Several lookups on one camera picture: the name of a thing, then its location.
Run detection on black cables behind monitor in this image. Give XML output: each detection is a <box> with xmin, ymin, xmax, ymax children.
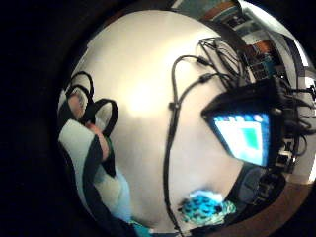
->
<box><xmin>279</xmin><ymin>78</ymin><xmax>316</xmax><ymax>161</ymax></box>

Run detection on black cable with plug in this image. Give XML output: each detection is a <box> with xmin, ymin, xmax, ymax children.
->
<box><xmin>175</xmin><ymin>72</ymin><xmax>236</xmax><ymax>108</ymax></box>

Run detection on tangled black cable bundle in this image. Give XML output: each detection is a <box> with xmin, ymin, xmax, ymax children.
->
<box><xmin>197</xmin><ymin>37</ymin><xmax>255</xmax><ymax>88</ymax></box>

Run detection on small black monitor lit screen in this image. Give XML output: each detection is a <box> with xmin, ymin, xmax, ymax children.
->
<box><xmin>200</xmin><ymin>77</ymin><xmax>299</xmax><ymax>170</ymax></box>

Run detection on black monitor stand base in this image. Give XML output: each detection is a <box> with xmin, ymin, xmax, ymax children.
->
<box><xmin>230</xmin><ymin>163</ymin><xmax>288</xmax><ymax>213</ymax></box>

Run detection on cluttered shelf unit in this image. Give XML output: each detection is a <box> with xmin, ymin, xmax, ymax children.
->
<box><xmin>200</xmin><ymin>0</ymin><xmax>290</xmax><ymax>82</ymax></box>

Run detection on turquoise spotted soft toy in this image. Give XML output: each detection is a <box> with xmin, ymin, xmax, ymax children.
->
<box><xmin>177</xmin><ymin>189</ymin><xmax>238</xmax><ymax>228</ymax></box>

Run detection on long black cable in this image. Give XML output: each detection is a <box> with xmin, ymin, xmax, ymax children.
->
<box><xmin>162</xmin><ymin>54</ymin><xmax>215</xmax><ymax>237</ymax></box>

